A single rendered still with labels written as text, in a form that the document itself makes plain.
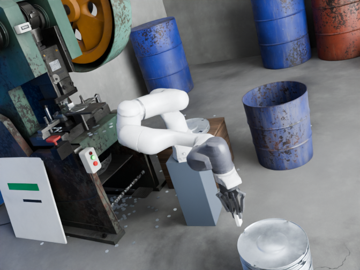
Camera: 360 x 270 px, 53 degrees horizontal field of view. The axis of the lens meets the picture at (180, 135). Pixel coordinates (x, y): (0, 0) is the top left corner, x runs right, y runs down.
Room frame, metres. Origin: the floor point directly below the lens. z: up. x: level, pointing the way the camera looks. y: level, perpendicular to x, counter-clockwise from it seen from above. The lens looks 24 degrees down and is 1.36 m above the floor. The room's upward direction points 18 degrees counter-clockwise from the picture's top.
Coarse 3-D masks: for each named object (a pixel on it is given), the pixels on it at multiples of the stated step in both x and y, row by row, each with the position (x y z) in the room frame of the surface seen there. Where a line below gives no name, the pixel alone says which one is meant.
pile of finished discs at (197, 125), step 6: (186, 120) 2.43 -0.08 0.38; (192, 120) 2.40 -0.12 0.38; (198, 120) 2.37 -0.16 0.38; (204, 120) 2.33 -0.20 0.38; (192, 126) 2.27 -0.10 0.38; (198, 126) 2.26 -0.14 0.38; (204, 126) 2.23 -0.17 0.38; (192, 132) 2.19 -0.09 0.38; (198, 132) 2.16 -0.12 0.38; (204, 132) 2.17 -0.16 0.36
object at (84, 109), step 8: (80, 104) 2.21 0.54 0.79; (88, 104) 2.17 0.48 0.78; (96, 104) 2.12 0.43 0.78; (104, 104) 2.09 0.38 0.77; (72, 112) 2.10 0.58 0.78; (80, 112) 2.06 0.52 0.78; (88, 112) 2.02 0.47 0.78; (80, 120) 2.10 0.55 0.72; (88, 120) 2.12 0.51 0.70; (88, 128) 2.10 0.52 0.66
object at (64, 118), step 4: (76, 104) 2.26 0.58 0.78; (64, 108) 2.26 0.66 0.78; (68, 108) 2.24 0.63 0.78; (60, 112) 2.19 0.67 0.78; (64, 112) 2.16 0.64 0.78; (56, 116) 2.18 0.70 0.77; (60, 116) 2.16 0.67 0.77; (64, 116) 2.15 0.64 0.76; (68, 116) 2.17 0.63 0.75; (60, 120) 2.16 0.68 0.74; (64, 120) 2.14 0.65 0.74
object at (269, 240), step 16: (256, 224) 1.29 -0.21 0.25; (272, 224) 1.25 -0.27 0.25; (288, 224) 1.22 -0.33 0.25; (240, 240) 1.22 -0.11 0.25; (256, 240) 1.19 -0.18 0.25; (272, 240) 1.16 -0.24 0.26; (288, 240) 1.14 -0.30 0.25; (304, 240) 1.11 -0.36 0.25; (256, 256) 1.11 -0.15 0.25; (272, 256) 1.08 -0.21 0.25; (288, 256) 1.06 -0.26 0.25
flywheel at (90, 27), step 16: (64, 0) 2.49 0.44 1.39; (80, 0) 2.46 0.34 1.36; (96, 0) 2.39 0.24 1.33; (80, 16) 2.49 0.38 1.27; (96, 16) 2.41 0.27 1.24; (112, 16) 2.31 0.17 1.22; (80, 32) 2.52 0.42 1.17; (96, 32) 2.44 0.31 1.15; (112, 32) 2.33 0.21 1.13; (80, 48) 2.55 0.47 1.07; (96, 48) 2.42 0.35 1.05
